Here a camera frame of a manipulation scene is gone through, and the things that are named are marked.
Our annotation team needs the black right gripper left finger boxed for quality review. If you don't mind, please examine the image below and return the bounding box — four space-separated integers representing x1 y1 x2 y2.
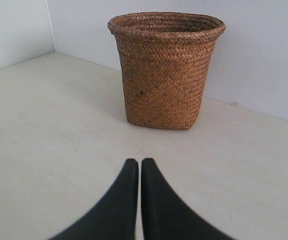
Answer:
52 158 138 240

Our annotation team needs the brown woven wicker basket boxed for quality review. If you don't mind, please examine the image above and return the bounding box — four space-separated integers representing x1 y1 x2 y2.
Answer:
107 12 226 130

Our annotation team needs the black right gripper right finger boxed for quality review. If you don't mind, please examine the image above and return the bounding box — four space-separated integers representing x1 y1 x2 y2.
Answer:
141 158 231 240

